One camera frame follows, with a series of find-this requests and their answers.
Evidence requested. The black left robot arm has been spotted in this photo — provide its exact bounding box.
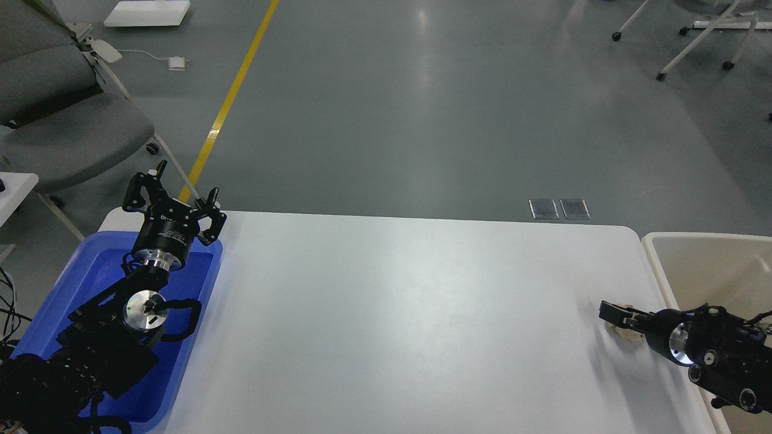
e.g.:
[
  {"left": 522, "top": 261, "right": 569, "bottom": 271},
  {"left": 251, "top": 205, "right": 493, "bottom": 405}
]
[{"left": 2, "top": 160, "right": 227, "bottom": 433}]

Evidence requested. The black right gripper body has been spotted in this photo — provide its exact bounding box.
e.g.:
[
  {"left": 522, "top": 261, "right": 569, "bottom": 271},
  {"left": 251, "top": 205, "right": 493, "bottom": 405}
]
[{"left": 644, "top": 309, "right": 694, "bottom": 367}]

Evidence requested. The right metal floor plate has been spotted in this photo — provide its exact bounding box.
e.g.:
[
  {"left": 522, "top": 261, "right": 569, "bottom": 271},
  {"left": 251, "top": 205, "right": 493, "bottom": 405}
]
[{"left": 560, "top": 198, "right": 591, "bottom": 220}]

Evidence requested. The beige plastic bin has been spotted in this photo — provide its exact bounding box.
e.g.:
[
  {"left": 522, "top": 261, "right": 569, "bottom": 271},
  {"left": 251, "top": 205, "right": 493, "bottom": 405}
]
[{"left": 641, "top": 232, "right": 772, "bottom": 434}]

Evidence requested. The white flat board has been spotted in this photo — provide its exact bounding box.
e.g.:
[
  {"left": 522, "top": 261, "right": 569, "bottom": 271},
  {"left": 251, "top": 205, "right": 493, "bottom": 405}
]
[{"left": 104, "top": 1, "right": 191, "bottom": 28}]

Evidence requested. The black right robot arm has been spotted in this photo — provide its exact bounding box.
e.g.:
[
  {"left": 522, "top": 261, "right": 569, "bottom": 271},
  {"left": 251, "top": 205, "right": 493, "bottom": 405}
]
[{"left": 599, "top": 300, "right": 771, "bottom": 414}]

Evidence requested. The grey office chair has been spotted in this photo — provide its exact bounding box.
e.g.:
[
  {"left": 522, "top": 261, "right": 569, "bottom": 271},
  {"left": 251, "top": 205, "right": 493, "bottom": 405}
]
[{"left": 1, "top": 1, "right": 177, "bottom": 240}]

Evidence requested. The blue plastic tray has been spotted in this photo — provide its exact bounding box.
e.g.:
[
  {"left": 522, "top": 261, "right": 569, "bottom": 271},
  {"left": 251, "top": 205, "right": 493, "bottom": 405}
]
[{"left": 12, "top": 231, "right": 223, "bottom": 433}]

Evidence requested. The black cables bundle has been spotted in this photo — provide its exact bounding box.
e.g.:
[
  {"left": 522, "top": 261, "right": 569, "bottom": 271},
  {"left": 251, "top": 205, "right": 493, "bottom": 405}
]
[{"left": 0, "top": 265, "right": 32, "bottom": 347}]

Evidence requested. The beige paper ball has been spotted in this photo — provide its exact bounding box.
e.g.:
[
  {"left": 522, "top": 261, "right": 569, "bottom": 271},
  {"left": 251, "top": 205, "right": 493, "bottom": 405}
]
[{"left": 606, "top": 322, "right": 645, "bottom": 343}]

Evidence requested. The left metal floor plate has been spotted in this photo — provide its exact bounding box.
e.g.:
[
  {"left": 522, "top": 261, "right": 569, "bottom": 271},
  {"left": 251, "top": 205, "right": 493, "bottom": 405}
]
[{"left": 528, "top": 198, "right": 560, "bottom": 220}]

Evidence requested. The white chair base with wheels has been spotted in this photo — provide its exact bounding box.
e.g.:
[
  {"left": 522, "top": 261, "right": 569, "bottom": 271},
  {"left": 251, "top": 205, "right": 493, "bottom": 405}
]
[{"left": 612, "top": 0, "right": 772, "bottom": 81}]

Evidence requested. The white power adapter with cable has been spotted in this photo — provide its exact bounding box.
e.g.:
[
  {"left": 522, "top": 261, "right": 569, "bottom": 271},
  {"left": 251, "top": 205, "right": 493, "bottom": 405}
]
[{"left": 118, "top": 49, "right": 189, "bottom": 71}]

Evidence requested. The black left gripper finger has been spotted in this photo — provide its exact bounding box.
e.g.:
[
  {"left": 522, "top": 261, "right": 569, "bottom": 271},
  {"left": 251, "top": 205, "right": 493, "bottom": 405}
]
[
  {"left": 122, "top": 160, "right": 176, "bottom": 213},
  {"left": 191, "top": 187, "right": 227, "bottom": 245}
]

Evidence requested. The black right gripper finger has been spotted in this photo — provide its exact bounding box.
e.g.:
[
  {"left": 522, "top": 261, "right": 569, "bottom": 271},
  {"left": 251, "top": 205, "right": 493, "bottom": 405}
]
[
  {"left": 599, "top": 300, "right": 651, "bottom": 330},
  {"left": 618, "top": 328, "right": 645, "bottom": 341}
]

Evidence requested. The metal floor plate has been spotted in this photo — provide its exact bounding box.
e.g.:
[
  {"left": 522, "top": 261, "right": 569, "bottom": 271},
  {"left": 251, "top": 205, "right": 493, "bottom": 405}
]
[
  {"left": 528, "top": 198, "right": 560, "bottom": 220},
  {"left": 560, "top": 198, "right": 591, "bottom": 220}
]

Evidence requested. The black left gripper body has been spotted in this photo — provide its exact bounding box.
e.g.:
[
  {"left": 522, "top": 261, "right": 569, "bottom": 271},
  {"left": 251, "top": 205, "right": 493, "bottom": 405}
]
[{"left": 131, "top": 204, "right": 200, "bottom": 271}]

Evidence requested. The white side table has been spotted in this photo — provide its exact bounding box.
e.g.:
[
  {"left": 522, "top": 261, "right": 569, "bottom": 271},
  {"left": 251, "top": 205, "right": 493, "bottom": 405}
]
[{"left": 1, "top": 171, "right": 39, "bottom": 226}]

